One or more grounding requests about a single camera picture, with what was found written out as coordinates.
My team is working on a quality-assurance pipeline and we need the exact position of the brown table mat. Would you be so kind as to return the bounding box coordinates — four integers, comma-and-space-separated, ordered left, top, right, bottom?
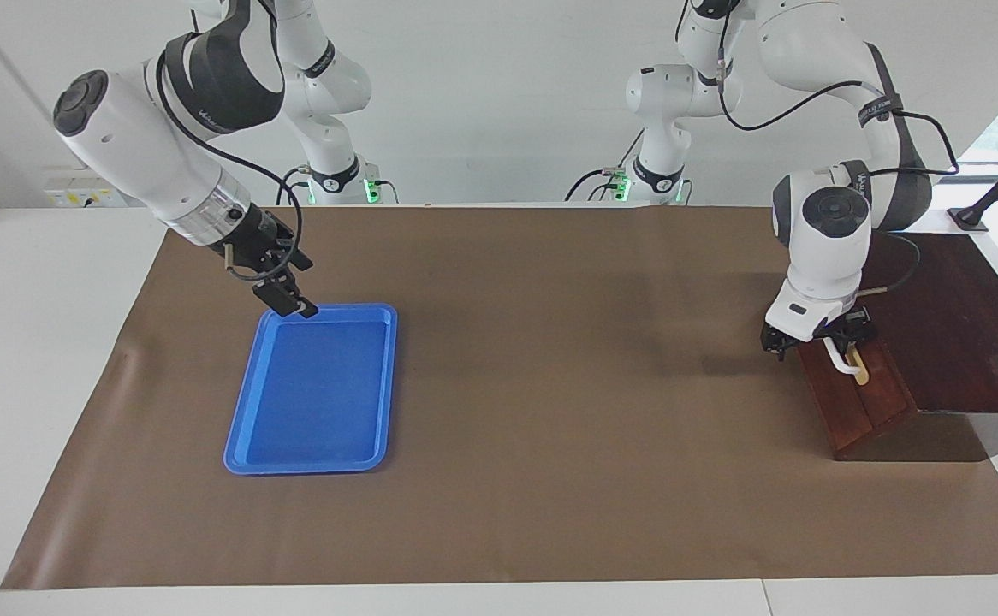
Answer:
0, 204, 998, 591

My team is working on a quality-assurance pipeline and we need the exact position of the white wall socket strip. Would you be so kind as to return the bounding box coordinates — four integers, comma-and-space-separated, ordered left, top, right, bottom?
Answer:
44, 175, 128, 209

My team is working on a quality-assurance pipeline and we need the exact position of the black left arm base cable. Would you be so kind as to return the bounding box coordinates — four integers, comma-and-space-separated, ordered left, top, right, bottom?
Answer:
565, 128, 645, 204

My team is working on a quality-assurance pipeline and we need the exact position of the wooden drawer with white handle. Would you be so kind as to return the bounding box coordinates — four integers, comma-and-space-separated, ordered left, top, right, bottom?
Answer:
807, 329, 919, 433

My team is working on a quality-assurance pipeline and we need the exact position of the black arm base cable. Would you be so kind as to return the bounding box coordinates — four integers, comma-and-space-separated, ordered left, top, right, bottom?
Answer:
565, 128, 645, 204
276, 165, 316, 206

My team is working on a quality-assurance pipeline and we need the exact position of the dark wooden cabinet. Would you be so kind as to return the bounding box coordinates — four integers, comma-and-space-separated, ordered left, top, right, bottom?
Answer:
797, 233, 998, 463

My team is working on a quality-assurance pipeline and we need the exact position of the blue plastic tray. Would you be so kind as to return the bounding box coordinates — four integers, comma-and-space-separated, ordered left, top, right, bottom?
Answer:
223, 303, 399, 477

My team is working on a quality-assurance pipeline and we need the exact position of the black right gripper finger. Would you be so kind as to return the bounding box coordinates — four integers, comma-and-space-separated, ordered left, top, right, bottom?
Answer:
281, 272, 320, 319
252, 275, 296, 314

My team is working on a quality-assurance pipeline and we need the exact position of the black right arm base cable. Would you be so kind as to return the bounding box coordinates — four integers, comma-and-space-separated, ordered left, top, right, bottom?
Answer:
276, 165, 316, 206

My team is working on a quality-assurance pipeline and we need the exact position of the black stand with slanted pole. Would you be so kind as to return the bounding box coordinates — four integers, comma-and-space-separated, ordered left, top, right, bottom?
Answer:
948, 137, 998, 234

